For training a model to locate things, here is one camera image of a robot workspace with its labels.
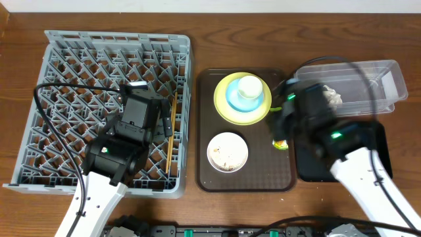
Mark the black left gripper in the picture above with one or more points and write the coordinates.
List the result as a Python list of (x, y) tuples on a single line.
[(166, 119)]

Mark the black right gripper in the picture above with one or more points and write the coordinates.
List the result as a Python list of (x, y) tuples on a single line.
[(280, 123)]

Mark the white tissue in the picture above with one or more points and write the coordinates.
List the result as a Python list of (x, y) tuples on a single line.
[(333, 98)]

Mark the yellow green snack wrapper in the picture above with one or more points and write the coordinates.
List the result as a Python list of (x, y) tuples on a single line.
[(281, 145)]

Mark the white bowl with food residue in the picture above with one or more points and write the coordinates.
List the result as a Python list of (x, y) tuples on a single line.
[(227, 152)]

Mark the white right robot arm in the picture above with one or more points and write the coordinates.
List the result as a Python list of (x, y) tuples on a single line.
[(349, 150)]

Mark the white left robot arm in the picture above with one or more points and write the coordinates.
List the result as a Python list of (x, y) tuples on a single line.
[(113, 158)]

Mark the black plastic tray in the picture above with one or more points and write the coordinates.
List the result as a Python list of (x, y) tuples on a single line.
[(310, 169)]

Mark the yellow-green plate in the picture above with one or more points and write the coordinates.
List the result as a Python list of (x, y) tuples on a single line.
[(236, 117)]

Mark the white cup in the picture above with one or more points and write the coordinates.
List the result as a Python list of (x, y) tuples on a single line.
[(249, 87)]

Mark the light blue saucer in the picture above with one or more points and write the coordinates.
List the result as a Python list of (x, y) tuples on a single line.
[(240, 103)]

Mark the clear plastic container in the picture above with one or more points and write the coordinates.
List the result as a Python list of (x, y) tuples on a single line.
[(385, 78)]

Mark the brown serving tray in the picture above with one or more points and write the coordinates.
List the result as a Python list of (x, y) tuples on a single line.
[(267, 169)]

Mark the grey plastic dish rack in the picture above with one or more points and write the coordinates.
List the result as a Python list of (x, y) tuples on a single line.
[(78, 79)]

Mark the black base rail with buttons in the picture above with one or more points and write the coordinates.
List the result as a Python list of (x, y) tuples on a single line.
[(132, 226)]

